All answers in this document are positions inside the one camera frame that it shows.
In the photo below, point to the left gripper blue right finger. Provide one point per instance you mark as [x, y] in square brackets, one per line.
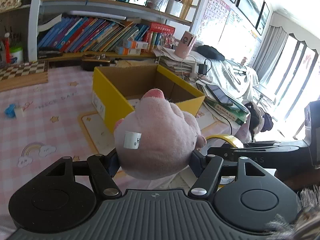
[207, 171]

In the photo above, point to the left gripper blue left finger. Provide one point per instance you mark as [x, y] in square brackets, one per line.
[102, 170]

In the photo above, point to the yellow tape roll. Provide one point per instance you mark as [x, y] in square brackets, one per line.
[228, 140]

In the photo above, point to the pink plush pig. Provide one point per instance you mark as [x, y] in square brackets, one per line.
[157, 139]

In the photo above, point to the blue tape ball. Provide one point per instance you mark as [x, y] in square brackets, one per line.
[10, 111]

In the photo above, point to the smartphone on books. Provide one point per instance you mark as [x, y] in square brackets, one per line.
[219, 94]

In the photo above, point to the pink checkered tablecloth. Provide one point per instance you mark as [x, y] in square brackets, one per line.
[49, 130]

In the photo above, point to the yellow cardboard box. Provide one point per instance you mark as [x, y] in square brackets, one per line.
[113, 87]

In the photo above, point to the black power adapter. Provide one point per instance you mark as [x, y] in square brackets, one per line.
[202, 69]

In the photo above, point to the dark wooden small box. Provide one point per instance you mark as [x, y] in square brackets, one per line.
[90, 61]

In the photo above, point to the wooden chess board box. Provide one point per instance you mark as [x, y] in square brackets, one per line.
[23, 75]

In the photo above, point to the green lid white jar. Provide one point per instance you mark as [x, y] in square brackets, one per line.
[16, 55]

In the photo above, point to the red tassel ornament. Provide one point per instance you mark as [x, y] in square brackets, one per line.
[7, 47]

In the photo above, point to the white bookshelf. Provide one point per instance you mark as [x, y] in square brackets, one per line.
[30, 25]

